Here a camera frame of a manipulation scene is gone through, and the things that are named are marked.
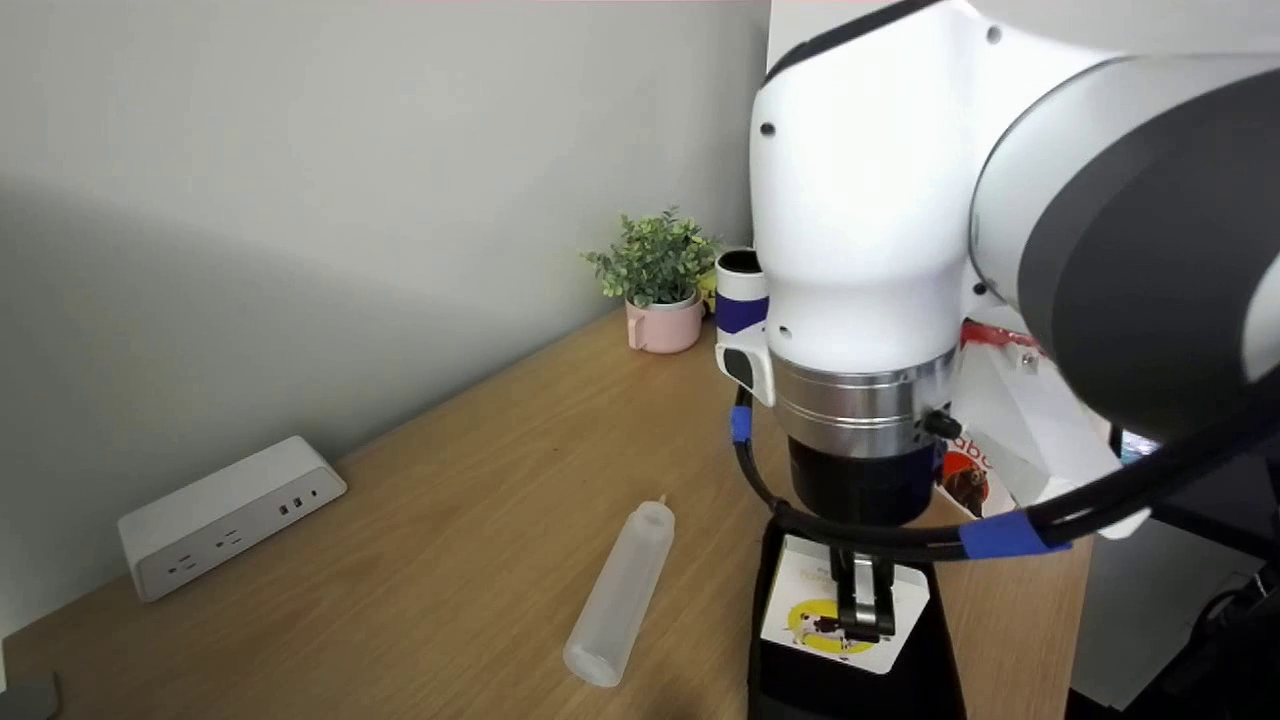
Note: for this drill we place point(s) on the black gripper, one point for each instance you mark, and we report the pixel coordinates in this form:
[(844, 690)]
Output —
[(866, 487)]

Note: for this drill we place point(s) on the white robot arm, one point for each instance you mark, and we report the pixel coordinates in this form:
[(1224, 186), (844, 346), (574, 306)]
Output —
[(866, 172)]

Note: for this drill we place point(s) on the black plastic tray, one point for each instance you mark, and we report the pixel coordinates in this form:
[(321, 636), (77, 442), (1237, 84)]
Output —
[(854, 693)]

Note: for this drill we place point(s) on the translucent plastic squeeze bottle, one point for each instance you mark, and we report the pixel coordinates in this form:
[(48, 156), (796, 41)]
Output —
[(621, 603)]

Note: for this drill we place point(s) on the white cup with blue band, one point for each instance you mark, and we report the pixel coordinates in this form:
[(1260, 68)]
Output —
[(741, 285)]

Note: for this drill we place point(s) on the black office chair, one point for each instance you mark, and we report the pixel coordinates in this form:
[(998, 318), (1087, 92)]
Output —
[(1207, 666)]

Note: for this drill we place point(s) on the green plant in pink pot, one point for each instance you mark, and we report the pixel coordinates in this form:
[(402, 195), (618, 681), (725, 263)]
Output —
[(658, 272)]

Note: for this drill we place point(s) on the white power strip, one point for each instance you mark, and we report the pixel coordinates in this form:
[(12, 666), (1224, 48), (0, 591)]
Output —
[(226, 514)]

